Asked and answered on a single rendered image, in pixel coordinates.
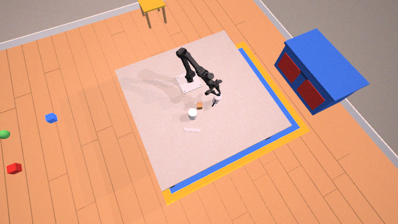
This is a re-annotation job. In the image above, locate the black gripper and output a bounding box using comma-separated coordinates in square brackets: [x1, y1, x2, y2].
[205, 80, 222, 96]

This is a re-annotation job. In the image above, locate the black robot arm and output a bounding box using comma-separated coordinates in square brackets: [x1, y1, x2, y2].
[176, 48, 219, 88]

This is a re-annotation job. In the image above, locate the grey cylinder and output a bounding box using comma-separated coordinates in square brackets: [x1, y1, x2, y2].
[188, 108, 197, 120]

